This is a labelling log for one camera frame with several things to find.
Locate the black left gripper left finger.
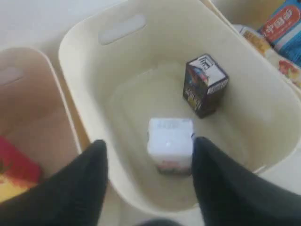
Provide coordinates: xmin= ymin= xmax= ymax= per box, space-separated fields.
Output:
xmin=0 ymin=140 xmax=108 ymax=226

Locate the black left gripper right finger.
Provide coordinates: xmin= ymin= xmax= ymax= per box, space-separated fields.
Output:
xmin=191 ymin=137 xmax=301 ymax=226

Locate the yellow Lays chips can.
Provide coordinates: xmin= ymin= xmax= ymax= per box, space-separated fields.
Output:
xmin=0 ymin=137 xmax=43 ymax=202

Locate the blue white milk carton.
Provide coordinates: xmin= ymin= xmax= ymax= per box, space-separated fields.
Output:
xmin=147 ymin=118 xmax=194 ymax=175

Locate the purple milk carton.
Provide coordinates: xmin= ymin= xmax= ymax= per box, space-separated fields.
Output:
xmin=182 ymin=54 xmax=230 ymax=118

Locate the orange instant noodle packet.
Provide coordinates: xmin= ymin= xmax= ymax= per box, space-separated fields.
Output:
xmin=233 ymin=24 xmax=301 ymax=89

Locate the blue instant noodle packet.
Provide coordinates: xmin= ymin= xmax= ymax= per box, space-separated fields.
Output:
xmin=258 ymin=0 xmax=301 ymax=66

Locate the cream bin triangle mark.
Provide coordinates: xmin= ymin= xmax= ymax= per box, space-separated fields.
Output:
xmin=0 ymin=47 xmax=81 ymax=178

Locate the cream bin square mark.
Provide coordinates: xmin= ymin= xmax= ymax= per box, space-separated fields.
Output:
xmin=58 ymin=0 xmax=301 ymax=216

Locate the cream bin circle mark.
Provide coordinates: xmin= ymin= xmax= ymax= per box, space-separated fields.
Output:
xmin=202 ymin=0 xmax=301 ymax=95

